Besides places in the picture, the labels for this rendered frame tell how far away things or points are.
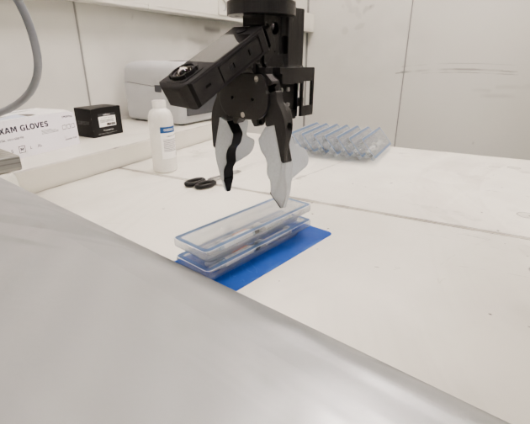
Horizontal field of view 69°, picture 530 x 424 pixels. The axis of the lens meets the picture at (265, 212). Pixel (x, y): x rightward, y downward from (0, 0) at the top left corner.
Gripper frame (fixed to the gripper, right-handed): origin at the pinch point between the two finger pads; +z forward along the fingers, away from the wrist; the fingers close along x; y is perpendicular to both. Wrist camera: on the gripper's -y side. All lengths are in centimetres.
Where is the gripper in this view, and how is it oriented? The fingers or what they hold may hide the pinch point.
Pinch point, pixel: (249, 192)
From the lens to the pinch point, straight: 45.5
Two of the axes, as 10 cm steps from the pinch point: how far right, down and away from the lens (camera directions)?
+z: 0.0, 9.3, 3.7
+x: -7.5, -2.5, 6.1
